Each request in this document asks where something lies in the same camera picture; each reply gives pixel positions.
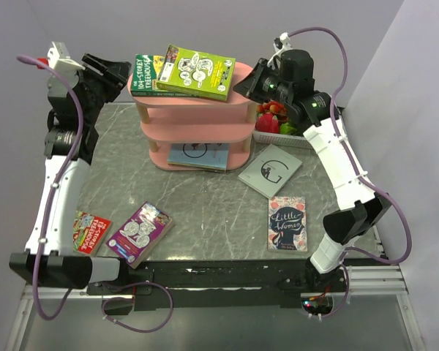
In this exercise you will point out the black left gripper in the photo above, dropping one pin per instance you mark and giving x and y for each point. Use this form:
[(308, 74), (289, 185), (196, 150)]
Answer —
[(113, 82)]

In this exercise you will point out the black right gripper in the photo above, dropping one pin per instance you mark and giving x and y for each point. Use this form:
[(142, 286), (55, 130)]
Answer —
[(244, 87)]

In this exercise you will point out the green Treehouse book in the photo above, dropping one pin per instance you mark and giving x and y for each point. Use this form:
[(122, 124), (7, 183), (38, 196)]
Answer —
[(145, 75)]

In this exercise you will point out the lime green paperback book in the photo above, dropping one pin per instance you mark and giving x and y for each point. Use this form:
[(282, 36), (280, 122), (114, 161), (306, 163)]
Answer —
[(196, 73)]

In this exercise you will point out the light blue book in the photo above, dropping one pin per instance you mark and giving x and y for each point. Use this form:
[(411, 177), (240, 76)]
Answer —
[(205, 154)]

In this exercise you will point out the Wuthering Heights dark blue book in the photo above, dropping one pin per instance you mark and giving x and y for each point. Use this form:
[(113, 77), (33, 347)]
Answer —
[(197, 166)]

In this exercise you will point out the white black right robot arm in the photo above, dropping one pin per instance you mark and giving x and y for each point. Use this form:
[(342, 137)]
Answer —
[(359, 206)]

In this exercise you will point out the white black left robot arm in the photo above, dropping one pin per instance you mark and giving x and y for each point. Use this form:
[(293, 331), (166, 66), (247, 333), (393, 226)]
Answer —
[(48, 259)]

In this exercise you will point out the red toy cherries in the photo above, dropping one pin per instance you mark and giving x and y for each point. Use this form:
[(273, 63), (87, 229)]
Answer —
[(272, 107)]

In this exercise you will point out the pink toy dragon fruit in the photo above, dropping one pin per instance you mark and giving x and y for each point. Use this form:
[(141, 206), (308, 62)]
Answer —
[(267, 122)]

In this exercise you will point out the pink three-tier shelf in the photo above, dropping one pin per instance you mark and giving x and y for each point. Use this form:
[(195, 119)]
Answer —
[(169, 120)]

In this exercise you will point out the white plastic fruit basket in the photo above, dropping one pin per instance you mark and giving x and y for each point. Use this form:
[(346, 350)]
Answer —
[(288, 134)]

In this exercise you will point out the grey white book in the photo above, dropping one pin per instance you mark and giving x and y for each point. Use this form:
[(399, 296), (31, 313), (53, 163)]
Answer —
[(270, 171)]

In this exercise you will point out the Little Women book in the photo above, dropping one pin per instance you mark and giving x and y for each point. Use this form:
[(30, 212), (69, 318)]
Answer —
[(287, 224)]

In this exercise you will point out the red Treehouse book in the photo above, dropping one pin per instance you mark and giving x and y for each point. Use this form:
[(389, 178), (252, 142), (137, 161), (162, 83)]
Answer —
[(89, 232)]

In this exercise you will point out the purple paperback book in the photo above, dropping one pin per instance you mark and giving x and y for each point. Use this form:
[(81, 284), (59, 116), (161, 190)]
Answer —
[(136, 238)]

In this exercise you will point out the black mounting base plate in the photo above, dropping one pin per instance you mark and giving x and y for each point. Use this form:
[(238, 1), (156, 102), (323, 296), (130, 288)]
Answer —
[(220, 283)]

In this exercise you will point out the aluminium rail frame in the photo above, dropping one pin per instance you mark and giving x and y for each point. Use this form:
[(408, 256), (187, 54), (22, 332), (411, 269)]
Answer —
[(362, 280)]

